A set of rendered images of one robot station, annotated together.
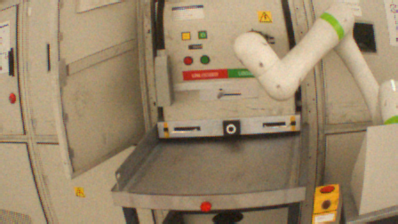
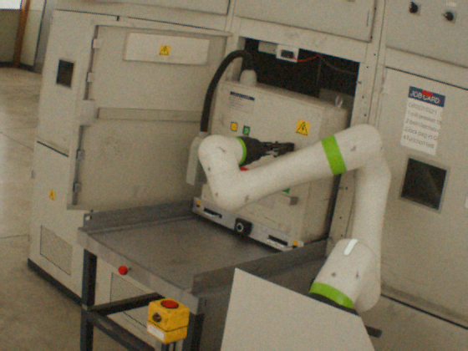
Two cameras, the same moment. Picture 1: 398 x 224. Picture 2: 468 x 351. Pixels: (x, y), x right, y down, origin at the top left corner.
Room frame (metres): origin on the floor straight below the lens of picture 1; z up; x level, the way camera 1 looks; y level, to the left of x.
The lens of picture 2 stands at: (-0.08, -1.20, 1.67)
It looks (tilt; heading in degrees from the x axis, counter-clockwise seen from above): 14 degrees down; 28
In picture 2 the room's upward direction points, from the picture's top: 9 degrees clockwise
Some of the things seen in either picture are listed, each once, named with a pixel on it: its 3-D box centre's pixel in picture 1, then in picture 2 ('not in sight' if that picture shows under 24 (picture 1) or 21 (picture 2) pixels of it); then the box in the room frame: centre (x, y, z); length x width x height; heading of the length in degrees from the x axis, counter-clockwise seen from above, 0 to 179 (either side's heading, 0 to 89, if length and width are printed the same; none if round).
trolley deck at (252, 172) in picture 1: (225, 165); (203, 253); (1.90, -0.07, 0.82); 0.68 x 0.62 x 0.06; 168
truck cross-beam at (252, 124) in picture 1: (233, 124); (248, 225); (2.12, -0.12, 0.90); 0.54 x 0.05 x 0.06; 78
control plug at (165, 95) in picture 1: (164, 79); (200, 160); (2.08, 0.11, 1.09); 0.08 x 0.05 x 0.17; 168
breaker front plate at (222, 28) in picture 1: (226, 56); (257, 159); (2.10, -0.11, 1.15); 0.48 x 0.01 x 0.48; 78
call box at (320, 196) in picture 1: (325, 204); (167, 320); (1.30, -0.33, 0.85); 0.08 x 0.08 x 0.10; 78
